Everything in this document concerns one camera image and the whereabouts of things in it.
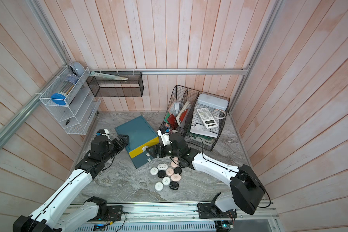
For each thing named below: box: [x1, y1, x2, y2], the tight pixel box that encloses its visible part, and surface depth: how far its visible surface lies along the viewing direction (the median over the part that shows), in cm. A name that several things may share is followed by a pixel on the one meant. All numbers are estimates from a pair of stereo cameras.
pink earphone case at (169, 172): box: [165, 168, 174, 177], surface depth 87 cm
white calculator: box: [196, 107, 218, 130], surface depth 88 cm
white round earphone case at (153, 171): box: [149, 167, 159, 175], surface depth 88 cm
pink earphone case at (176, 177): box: [171, 174, 182, 182], surface depth 85 cm
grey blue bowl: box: [70, 61, 86, 79], surface depth 84 cm
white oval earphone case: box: [157, 163, 169, 171], surface depth 90 cm
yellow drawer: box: [128, 136, 160, 159], surface depth 78 cm
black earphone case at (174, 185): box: [169, 181, 180, 190], surface depth 83 cm
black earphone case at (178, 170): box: [174, 166, 182, 175], surface depth 89 cm
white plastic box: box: [197, 93, 230, 111], surface depth 97 cm
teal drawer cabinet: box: [114, 115, 160, 169], surface depth 82 cm
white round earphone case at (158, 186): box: [154, 181, 164, 192], surface depth 83 cm
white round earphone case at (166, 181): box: [161, 176, 171, 186], surface depth 85 cm
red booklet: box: [167, 113, 178, 130], surface depth 108 cm
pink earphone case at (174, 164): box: [170, 160, 179, 168], surface depth 92 cm
